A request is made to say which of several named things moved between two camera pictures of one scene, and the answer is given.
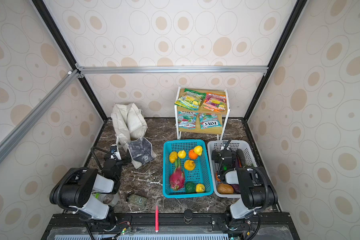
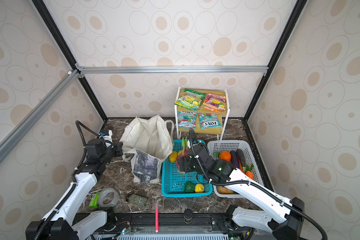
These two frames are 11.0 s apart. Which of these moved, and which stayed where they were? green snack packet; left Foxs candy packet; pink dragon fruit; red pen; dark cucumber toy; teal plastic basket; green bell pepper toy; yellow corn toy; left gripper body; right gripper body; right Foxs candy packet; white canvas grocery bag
Moved: white canvas grocery bag; right gripper body; pink dragon fruit; left gripper body
Stayed: red pen; green bell pepper toy; left Foxs candy packet; right Foxs candy packet; green snack packet; dark cucumber toy; yellow corn toy; teal plastic basket
